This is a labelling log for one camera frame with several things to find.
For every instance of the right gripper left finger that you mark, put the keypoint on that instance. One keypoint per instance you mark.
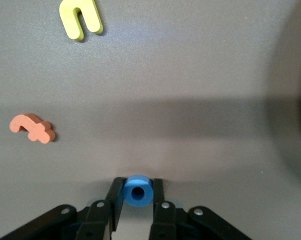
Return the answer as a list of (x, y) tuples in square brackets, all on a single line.
[(98, 220)]

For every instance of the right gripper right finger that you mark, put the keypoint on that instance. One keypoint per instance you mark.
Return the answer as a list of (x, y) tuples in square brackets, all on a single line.
[(170, 220)]

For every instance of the blue foam letter o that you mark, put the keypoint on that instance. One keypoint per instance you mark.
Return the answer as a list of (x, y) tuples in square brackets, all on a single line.
[(128, 198)]

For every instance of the orange foam letter f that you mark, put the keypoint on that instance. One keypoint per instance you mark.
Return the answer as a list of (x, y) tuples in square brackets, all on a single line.
[(38, 132)]

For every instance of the brown table cover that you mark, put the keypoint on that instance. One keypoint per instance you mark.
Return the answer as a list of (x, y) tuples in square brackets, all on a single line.
[(165, 75)]

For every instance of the yellow foam letter n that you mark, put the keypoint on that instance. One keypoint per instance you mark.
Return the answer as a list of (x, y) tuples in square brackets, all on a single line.
[(65, 22)]

